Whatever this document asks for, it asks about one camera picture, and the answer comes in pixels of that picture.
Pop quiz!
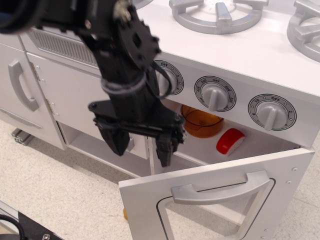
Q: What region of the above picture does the orange transparent cup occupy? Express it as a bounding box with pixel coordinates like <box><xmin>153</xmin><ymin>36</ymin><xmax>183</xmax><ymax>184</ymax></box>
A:
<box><xmin>180</xmin><ymin>105</ymin><xmax>224</xmax><ymax>138</ymax></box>

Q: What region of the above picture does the grey left stove knob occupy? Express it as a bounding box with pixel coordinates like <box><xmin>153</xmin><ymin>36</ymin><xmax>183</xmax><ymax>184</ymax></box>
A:
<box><xmin>155</xmin><ymin>60</ymin><xmax>184</xmax><ymax>98</ymax></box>

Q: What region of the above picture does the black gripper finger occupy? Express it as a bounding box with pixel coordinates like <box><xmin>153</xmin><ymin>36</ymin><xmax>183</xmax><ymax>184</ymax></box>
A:
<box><xmin>97</xmin><ymin>122</ymin><xmax>130</xmax><ymax>156</ymax></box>
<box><xmin>155</xmin><ymin>134</ymin><xmax>179</xmax><ymax>167</ymax></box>

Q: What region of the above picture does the silver fridge door handle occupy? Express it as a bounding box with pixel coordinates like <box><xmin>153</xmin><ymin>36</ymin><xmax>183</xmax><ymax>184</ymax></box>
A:
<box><xmin>7</xmin><ymin>60</ymin><xmax>39</xmax><ymax>112</ymax></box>

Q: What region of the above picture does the aluminium frame rail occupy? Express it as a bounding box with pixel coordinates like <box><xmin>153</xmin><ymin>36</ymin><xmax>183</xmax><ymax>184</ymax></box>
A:
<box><xmin>11</xmin><ymin>128</ymin><xmax>34</xmax><ymax>146</ymax></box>

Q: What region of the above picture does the white oven door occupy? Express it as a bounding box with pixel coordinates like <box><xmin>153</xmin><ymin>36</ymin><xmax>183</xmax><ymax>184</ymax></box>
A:
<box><xmin>119</xmin><ymin>147</ymin><xmax>315</xmax><ymax>240</ymax></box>

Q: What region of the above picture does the silver stove burner centre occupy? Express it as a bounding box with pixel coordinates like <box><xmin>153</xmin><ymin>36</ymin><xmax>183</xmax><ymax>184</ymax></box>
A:
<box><xmin>169</xmin><ymin>0</ymin><xmax>269</xmax><ymax>35</ymax></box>

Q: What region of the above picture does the yellow toy chicken drumstick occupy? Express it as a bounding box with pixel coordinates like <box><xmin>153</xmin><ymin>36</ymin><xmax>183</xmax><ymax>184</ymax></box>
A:
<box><xmin>123</xmin><ymin>208</ymin><xmax>128</xmax><ymax>221</ymax></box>

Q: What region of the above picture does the silver vent grille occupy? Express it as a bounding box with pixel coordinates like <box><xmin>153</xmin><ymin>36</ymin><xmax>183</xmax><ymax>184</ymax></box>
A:
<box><xmin>27</xmin><ymin>29</ymin><xmax>98</xmax><ymax>67</ymax></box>

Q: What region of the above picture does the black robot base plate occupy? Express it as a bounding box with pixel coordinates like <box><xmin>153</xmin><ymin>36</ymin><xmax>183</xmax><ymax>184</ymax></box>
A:
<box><xmin>18</xmin><ymin>212</ymin><xmax>63</xmax><ymax>240</ymax></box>

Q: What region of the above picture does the silver stove burner right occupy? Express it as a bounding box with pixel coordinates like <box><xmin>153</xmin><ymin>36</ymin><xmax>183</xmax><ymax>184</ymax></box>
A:
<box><xmin>286</xmin><ymin>0</ymin><xmax>320</xmax><ymax>62</ymax></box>

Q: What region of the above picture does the red white toy sushi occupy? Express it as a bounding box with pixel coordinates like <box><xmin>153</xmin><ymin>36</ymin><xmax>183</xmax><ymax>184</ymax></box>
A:
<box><xmin>216</xmin><ymin>128</ymin><xmax>246</xmax><ymax>156</ymax></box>

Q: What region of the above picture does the grey stove knob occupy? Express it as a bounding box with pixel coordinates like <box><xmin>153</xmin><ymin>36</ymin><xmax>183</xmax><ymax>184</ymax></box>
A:
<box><xmin>248</xmin><ymin>93</ymin><xmax>297</xmax><ymax>131</ymax></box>
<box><xmin>155</xmin><ymin>60</ymin><xmax>184</xmax><ymax>98</ymax></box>
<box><xmin>194</xmin><ymin>76</ymin><xmax>237</xmax><ymax>112</ymax></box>

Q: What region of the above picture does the white toy kitchen unit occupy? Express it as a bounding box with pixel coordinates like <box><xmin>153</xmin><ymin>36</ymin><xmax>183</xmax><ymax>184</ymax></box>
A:
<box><xmin>18</xmin><ymin>0</ymin><xmax>320</xmax><ymax>240</ymax></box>

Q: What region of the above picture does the grey middle stove knob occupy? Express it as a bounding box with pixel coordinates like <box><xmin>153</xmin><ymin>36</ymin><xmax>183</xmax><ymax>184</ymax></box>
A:
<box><xmin>194</xmin><ymin>76</ymin><xmax>237</xmax><ymax>112</ymax></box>

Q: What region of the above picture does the silver oven door handle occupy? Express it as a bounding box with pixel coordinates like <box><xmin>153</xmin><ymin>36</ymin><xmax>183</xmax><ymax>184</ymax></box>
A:
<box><xmin>171</xmin><ymin>170</ymin><xmax>270</xmax><ymax>206</ymax></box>

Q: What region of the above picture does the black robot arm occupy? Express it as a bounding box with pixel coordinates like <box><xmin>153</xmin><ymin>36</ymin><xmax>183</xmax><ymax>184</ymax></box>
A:
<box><xmin>0</xmin><ymin>0</ymin><xmax>186</xmax><ymax>167</ymax></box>

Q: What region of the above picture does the grey right stove knob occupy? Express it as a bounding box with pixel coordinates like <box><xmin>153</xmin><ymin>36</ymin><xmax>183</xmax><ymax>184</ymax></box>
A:
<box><xmin>248</xmin><ymin>93</ymin><xmax>297</xmax><ymax>131</ymax></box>

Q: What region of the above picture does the silver stove burner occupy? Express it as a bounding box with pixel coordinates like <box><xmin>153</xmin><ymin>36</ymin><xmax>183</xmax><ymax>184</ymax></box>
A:
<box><xmin>169</xmin><ymin>0</ymin><xmax>269</xmax><ymax>35</ymax></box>
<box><xmin>286</xmin><ymin>0</ymin><xmax>320</xmax><ymax>62</ymax></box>

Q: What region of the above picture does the black braided cable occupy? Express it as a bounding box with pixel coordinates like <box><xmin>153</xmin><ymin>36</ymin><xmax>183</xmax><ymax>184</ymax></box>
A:
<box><xmin>0</xmin><ymin>214</ymin><xmax>27</xmax><ymax>240</ymax></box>

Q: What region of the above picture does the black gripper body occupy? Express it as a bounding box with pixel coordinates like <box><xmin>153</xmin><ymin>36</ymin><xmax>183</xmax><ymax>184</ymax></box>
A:
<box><xmin>88</xmin><ymin>77</ymin><xmax>186</xmax><ymax>144</ymax></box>

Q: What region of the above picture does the silver cabinet door handle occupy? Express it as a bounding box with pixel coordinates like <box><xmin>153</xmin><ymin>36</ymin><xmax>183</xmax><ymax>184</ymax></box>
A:
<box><xmin>126</xmin><ymin>133</ymin><xmax>135</xmax><ymax>152</ymax></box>

